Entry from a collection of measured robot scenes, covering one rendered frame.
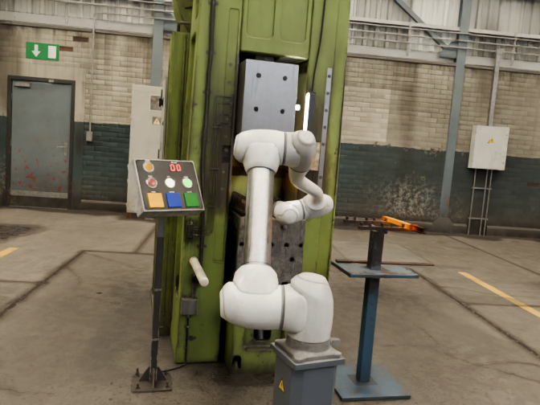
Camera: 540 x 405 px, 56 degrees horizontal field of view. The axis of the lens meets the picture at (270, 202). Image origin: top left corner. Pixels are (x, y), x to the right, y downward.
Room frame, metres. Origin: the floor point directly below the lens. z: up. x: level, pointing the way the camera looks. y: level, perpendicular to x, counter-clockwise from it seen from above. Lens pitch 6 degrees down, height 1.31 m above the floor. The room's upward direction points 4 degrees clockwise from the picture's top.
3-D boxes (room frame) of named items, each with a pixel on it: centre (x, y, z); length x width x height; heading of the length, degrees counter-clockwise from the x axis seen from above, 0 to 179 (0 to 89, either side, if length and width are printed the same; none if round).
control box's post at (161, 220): (2.62, 0.56, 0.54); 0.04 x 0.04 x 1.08; 15
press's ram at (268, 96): (3.06, 0.06, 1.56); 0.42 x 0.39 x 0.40; 15
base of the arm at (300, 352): (1.76, -0.19, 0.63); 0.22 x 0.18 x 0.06; 115
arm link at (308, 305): (1.75, -0.16, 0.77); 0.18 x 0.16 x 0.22; 94
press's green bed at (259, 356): (3.07, 0.05, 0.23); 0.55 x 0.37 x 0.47; 15
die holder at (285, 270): (3.07, 0.05, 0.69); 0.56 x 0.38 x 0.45; 15
